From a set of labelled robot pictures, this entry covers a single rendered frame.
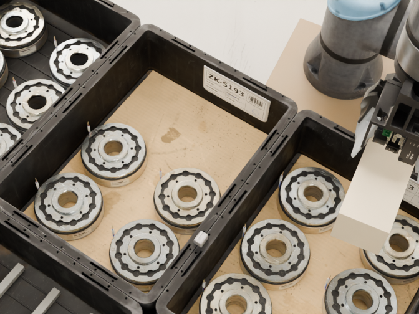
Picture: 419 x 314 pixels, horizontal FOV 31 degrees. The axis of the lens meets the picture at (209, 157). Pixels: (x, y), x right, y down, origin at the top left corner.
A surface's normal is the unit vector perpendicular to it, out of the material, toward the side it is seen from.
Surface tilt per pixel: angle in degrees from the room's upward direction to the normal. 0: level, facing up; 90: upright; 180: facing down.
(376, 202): 0
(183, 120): 0
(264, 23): 0
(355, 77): 73
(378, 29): 61
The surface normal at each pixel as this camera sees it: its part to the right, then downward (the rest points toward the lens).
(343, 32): -0.59, 0.68
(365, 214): 0.03, -0.52
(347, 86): 0.01, 0.65
